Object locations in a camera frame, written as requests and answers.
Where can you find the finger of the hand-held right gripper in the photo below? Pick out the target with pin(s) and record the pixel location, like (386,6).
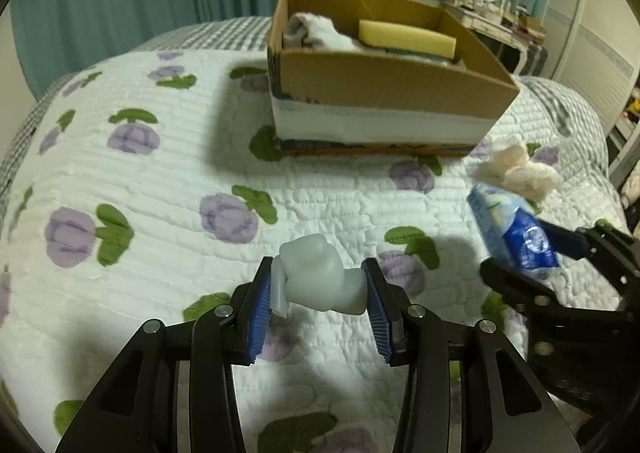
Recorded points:
(590,243)
(520,285)

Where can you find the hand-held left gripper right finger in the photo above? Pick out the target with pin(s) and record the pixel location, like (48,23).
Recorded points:
(380,320)

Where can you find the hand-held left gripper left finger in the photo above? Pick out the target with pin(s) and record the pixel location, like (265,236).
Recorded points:
(261,318)

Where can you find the blue tissue packet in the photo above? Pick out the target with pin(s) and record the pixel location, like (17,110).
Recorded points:
(515,228)

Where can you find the white soft foam toy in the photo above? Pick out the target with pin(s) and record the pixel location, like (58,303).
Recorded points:
(320,278)

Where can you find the cardboard box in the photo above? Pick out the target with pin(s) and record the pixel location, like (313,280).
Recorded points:
(380,103)

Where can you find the white quilt with purple flowers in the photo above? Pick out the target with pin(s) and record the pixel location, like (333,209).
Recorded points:
(150,213)

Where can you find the white wardrobe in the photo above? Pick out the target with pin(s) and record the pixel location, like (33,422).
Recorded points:
(590,33)

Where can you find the white dressing table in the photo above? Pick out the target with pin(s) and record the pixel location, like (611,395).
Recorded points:
(492,25)

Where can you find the teal cloth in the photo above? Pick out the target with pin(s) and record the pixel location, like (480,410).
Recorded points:
(425,58)

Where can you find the yellow sponge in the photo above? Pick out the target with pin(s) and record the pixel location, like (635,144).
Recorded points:
(406,37)

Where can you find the white grey sock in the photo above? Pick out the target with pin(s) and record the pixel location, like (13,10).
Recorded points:
(315,30)

